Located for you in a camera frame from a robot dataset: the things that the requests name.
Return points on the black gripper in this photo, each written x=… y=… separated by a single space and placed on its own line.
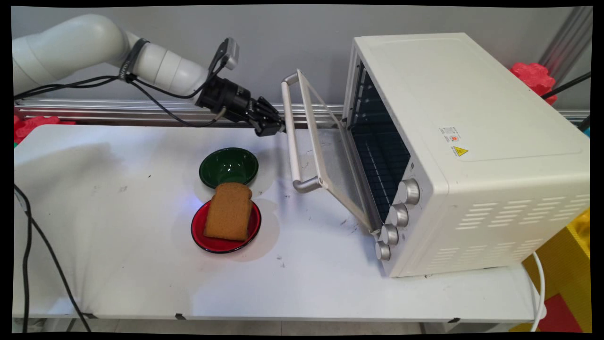
x=226 y=99

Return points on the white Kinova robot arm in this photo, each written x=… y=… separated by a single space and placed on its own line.
x=89 y=47

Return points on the green bowl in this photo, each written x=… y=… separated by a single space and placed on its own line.
x=229 y=165

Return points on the brown bread slice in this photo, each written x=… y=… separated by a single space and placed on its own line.
x=228 y=212

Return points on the red plate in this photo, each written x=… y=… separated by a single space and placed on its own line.
x=219 y=244

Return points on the silver oven knob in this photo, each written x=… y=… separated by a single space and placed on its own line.
x=390 y=234
x=399 y=215
x=383 y=250
x=410 y=191

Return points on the white toaster oven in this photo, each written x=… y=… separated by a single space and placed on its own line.
x=495 y=141

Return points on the red bumpy plastic object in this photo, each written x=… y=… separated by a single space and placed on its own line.
x=533 y=78

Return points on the yellow box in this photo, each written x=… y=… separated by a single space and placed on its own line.
x=561 y=264

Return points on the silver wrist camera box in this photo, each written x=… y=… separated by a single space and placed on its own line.
x=228 y=51

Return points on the aluminium rail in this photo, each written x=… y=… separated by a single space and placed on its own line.
x=94 y=111

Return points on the aluminium profile post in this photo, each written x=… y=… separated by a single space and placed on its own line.
x=566 y=42

